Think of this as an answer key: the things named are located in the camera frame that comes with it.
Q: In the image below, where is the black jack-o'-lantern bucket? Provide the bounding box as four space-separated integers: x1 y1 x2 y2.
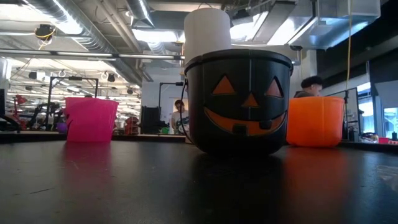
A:
179 49 294 156

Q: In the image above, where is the person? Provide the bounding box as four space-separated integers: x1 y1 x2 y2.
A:
170 99 190 135
294 75 324 99

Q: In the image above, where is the black cabinet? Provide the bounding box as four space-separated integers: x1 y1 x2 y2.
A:
141 105 162 135

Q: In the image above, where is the red cart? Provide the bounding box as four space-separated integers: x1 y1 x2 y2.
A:
124 116 141 136

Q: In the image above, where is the white shade table lamp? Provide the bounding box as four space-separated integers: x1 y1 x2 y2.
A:
183 7 233 63

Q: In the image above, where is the pink plastic bucket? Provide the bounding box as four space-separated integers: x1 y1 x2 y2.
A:
63 96 119 143

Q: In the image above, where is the orange jack-o'-lantern bucket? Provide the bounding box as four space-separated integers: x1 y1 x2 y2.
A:
285 95 346 148

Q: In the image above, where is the pale small desk object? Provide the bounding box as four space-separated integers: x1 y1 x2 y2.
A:
359 133 380 144

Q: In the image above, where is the red desk lamp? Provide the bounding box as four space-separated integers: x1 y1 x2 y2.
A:
12 95 29 128

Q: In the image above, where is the black computer monitor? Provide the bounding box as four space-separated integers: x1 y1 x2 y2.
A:
0 88 6 118

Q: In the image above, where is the yellow hanging cable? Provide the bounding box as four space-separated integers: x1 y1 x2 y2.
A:
344 0 353 98

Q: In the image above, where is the black ceiling device yellow cable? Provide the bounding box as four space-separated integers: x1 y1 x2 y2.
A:
34 24 56 41

